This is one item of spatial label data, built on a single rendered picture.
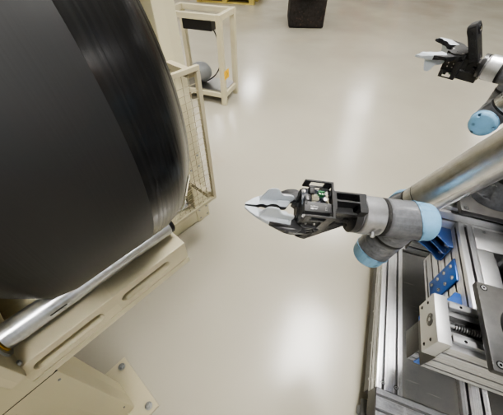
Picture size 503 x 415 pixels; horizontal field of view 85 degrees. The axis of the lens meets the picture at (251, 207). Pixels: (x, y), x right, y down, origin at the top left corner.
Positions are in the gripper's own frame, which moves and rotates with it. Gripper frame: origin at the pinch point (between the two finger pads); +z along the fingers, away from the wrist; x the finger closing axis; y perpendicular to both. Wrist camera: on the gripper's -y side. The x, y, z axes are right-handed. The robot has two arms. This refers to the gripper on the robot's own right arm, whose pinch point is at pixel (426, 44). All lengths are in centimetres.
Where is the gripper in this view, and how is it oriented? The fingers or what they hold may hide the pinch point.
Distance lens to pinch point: 129.0
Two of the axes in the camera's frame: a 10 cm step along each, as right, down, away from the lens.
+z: -6.9, -5.3, 4.9
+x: 7.2, -5.9, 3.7
